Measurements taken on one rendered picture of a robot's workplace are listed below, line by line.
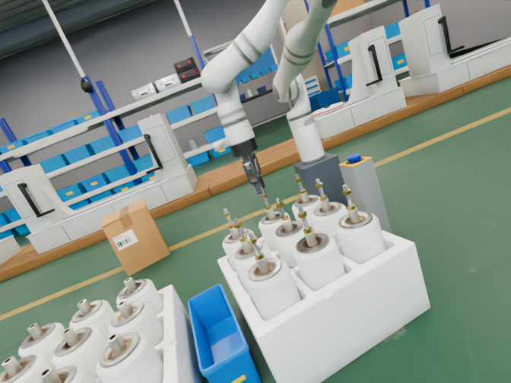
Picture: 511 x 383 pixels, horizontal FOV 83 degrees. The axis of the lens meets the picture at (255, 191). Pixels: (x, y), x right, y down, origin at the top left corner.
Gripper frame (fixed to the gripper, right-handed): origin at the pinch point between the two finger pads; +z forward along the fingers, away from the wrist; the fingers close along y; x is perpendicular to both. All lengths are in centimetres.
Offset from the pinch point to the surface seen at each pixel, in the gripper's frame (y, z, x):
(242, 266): -19.8, 11.5, 7.7
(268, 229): -4.3, 11.2, 1.4
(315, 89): 537, -10, -90
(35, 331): -27, 9, 59
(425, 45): 216, -17, -151
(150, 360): -39.3, 14.0, 24.5
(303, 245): -21.5, 10.0, -7.6
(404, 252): -22.1, 18.1, -27.4
